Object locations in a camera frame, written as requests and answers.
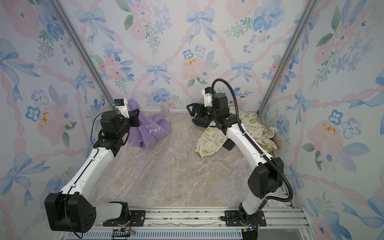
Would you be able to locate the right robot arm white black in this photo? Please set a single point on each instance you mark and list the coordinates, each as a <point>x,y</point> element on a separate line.
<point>265,178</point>

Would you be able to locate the right corner aluminium post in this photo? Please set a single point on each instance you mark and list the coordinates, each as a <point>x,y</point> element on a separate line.
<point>291,47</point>

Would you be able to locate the left corner aluminium post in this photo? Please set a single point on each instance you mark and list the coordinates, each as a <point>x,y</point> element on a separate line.
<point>63,18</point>

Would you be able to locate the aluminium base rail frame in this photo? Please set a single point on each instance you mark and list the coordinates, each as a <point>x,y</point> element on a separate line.
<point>166,223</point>

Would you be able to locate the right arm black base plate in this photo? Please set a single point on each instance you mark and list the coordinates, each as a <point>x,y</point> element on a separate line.
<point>241,219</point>

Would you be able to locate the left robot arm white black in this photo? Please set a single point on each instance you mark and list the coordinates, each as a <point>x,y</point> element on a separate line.
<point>70,209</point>

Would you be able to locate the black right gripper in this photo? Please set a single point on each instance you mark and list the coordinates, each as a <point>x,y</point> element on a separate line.
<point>201,108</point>

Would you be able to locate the cream green cartoon cloth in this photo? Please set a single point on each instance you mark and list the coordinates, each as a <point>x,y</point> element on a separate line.
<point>249,135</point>

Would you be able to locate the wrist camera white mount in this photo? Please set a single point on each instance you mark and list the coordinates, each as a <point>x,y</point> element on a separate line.
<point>121,105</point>
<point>207,94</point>

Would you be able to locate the purple printed t-shirt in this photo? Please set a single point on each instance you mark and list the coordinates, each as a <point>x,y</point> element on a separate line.
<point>150,130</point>

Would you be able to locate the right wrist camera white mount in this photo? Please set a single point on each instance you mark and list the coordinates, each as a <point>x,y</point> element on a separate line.
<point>207,94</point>

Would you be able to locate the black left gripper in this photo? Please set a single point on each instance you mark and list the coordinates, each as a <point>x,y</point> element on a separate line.
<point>133,117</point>

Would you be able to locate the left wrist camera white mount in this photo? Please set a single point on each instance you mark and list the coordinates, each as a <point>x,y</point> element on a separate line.
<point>121,105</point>

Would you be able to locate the corner aluminium post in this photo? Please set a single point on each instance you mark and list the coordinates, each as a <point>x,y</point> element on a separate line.
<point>63,18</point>
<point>291,47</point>

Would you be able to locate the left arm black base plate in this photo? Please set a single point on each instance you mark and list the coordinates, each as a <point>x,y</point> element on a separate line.
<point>131,218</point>

